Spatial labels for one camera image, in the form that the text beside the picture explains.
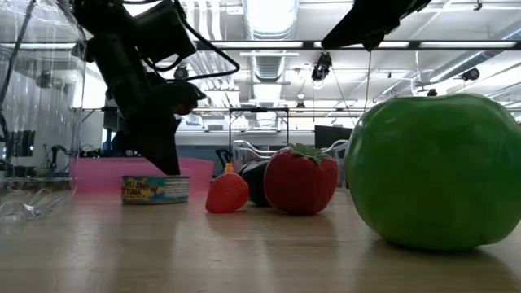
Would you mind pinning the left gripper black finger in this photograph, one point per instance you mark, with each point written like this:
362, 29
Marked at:
158, 146

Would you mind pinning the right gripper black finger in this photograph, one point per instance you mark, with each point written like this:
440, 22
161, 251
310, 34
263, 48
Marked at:
366, 20
372, 44

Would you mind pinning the yellowfin tuna can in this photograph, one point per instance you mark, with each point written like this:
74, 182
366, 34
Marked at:
154, 190

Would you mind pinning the clear plastic water bottle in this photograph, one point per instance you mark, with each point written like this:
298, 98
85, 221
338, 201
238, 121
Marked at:
36, 122

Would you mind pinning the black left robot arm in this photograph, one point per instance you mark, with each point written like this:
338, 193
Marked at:
102, 16

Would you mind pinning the black overhead light bar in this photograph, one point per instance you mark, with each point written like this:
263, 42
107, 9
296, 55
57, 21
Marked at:
414, 45

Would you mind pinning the pink plastic tray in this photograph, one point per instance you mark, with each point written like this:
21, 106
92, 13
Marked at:
102, 175

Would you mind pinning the small black ceiling fixture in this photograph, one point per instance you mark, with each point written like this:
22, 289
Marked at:
478, 5
432, 93

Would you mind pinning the small orange object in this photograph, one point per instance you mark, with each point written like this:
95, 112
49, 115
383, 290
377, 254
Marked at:
229, 167

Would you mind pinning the small red toy strawberry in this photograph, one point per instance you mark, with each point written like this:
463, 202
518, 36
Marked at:
226, 195

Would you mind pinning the clear plastic bin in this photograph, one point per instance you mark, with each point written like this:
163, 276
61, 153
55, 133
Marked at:
244, 154

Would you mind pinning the black computer monitor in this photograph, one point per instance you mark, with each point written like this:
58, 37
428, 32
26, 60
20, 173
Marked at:
331, 136

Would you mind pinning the dark purple toy plum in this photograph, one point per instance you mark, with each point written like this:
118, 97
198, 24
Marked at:
254, 183

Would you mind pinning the green toy apple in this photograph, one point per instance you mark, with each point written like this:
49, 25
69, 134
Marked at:
435, 171

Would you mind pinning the large red toy strawberry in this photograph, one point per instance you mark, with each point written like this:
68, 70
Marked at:
301, 183

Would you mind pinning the black hanging ceiling camera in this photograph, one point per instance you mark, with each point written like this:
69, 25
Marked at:
181, 73
321, 65
471, 73

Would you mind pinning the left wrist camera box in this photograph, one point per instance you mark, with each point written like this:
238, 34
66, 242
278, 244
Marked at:
163, 32

